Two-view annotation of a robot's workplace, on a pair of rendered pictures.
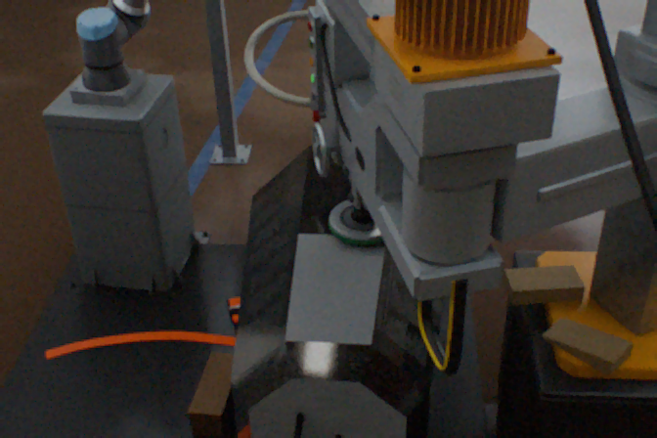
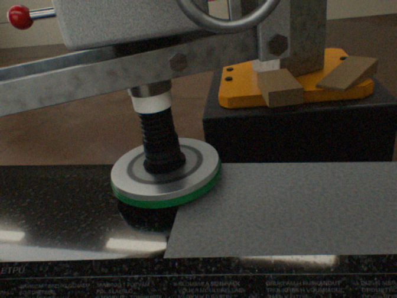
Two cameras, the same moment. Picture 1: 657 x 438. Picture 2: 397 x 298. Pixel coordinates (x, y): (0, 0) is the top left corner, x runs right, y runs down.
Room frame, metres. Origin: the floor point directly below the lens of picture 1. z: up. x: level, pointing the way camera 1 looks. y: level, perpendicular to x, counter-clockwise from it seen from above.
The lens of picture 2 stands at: (1.97, 0.49, 1.20)
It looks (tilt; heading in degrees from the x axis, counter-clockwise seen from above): 28 degrees down; 276
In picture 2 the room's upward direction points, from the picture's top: 8 degrees counter-clockwise
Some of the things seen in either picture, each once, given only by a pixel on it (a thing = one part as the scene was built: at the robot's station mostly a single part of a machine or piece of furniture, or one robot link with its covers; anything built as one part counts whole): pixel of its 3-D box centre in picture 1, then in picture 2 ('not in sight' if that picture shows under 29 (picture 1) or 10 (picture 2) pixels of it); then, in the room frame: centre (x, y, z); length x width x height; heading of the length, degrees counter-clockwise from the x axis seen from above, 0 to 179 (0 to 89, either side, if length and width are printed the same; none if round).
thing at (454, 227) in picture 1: (447, 202); not in sight; (1.46, -0.25, 1.32); 0.19 x 0.19 x 0.20
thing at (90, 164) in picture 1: (127, 183); not in sight; (3.03, 0.86, 0.43); 0.50 x 0.50 x 0.85; 78
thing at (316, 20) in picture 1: (317, 61); not in sight; (2.15, 0.02, 1.35); 0.08 x 0.03 x 0.28; 13
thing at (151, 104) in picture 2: not in sight; (151, 96); (2.10, -0.11, 0.99); 0.07 x 0.07 x 0.04
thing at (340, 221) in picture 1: (364, 218); (165, 165); (2.10, -0.11, 0.84); 0.21 x 0.21 x 0.01
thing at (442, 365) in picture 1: (439, 307); not in sight; (1.46, -0.25, 1.03); 0.23 x 0.03 x 0.32; 13
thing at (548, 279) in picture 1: (543, 284); (277, 86); (1.80, -0.59, 0.81); 0.20 x 0.10 x 0.05; 93
